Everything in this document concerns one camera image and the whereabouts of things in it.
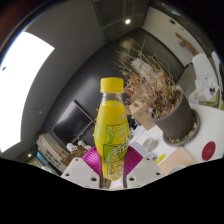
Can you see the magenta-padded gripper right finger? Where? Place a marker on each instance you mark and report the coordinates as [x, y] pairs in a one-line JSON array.
[[143, 170]]

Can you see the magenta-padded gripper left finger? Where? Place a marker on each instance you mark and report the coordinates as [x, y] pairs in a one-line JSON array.
[[81, 170]]

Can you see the yellow drink bottle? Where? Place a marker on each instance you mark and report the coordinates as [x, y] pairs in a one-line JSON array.
[[111, 133]]

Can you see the small yellow packet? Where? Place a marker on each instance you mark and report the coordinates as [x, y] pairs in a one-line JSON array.
[[160, 158]]

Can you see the small white bowl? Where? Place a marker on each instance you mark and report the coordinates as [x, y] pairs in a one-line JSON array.
[[150, 144]]

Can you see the tan wooden drawing board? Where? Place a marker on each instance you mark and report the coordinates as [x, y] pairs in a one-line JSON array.
[[176, 156]]

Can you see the brown cardboard box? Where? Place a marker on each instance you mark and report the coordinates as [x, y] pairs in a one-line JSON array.
[[143, 115]]

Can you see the grey pot with dried plant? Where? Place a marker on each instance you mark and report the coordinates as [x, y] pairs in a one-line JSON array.
[[176, 116]]

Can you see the grey plant saucer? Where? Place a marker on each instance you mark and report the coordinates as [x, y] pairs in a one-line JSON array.
[[195, 130]]

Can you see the flat round red coaster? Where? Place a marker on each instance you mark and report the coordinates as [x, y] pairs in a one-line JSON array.
[[208, 150]]

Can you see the stack of papers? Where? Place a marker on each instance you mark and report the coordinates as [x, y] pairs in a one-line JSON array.
[[206, 88]]

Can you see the white chair holding papers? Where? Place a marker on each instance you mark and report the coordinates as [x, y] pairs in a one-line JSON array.
[[203, 66]]

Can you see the wooden figure sculpture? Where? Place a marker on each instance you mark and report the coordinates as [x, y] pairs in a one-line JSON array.
[[186, 43]]

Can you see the round ceiling light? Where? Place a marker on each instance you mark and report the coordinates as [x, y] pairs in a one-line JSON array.
[[127, 21]]

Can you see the black wall screen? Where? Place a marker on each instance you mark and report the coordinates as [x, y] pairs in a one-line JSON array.
[[71, 121]]

